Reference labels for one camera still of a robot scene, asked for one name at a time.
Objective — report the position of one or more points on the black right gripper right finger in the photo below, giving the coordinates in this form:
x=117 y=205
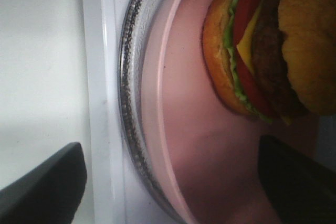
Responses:
x=299 y=189

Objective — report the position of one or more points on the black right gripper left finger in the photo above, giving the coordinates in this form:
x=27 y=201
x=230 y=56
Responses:
x=50 y=193

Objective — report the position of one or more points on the pink round plate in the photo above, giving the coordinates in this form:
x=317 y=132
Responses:
x=203 y=154

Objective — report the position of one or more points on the burger with bun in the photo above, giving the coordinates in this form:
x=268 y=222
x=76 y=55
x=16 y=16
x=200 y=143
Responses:
x=272 y=58

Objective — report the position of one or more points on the white microwave oven body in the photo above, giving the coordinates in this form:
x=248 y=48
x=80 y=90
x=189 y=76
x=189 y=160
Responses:
x=118 y=194

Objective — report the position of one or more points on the glass microwave turntable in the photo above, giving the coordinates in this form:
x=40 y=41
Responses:
x=137 y=24

